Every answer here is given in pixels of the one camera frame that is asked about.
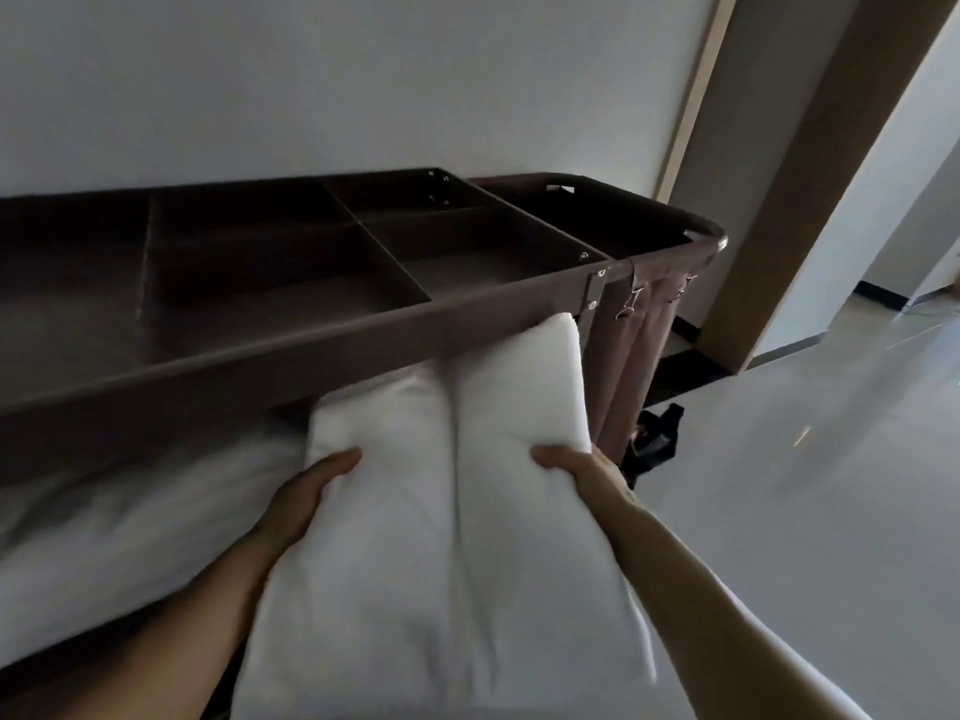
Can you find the person's left hand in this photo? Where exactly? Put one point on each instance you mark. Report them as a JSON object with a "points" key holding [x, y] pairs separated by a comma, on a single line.
{"points": [[300, 509]]}

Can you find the person's right hand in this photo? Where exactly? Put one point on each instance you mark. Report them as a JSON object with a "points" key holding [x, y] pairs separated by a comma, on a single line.
{"points": [[596, 479]]}

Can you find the white towel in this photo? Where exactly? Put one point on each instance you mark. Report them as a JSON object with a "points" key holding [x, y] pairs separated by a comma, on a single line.
{"points": [[375, 592], [112, 532]]}

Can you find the brown housekeeping cart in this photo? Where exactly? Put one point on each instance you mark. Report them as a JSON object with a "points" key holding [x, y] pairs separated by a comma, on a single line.
{"points": [[300, 344]]}

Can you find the person's right forearm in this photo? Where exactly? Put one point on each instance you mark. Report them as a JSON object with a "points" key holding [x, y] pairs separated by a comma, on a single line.
{"points": [[712, 614]]}

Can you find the person's left forearm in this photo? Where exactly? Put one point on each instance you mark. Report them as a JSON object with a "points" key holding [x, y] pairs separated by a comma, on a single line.
{"points": [[150, 652]]}

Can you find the black object on floor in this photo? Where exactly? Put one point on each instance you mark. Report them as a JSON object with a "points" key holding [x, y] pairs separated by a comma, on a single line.
{"points": [[656, 442]]}

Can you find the wooden door frame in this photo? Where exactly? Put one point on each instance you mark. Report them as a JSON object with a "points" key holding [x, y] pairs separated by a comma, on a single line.
{"points": [[787, 217]]}

